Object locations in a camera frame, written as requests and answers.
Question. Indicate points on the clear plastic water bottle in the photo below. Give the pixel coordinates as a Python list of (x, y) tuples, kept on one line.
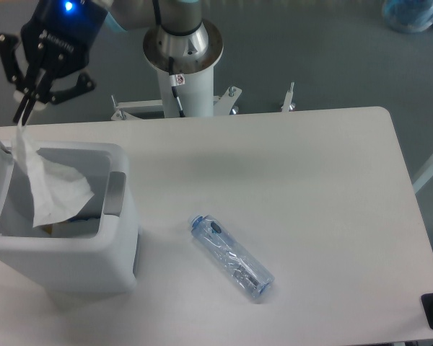
[(240, 265)]

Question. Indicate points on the white pedestal base frame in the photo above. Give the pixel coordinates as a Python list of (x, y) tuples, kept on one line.
[(223, 105)]

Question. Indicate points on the yellow blue trash in bin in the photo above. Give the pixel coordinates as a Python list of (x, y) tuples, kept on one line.
[(75, 227)]

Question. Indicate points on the white trash can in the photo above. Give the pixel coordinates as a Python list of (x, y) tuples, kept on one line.
[(104, 262)]

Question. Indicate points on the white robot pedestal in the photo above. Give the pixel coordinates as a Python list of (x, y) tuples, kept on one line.
[(185, 68)]

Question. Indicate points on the blue plastic bag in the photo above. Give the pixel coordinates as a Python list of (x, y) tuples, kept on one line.
[(408, 17)]

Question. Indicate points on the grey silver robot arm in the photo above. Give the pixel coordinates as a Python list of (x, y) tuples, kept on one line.
[(176, 17)]

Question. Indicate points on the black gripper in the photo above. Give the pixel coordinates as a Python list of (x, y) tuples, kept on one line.
[(56, 28)]

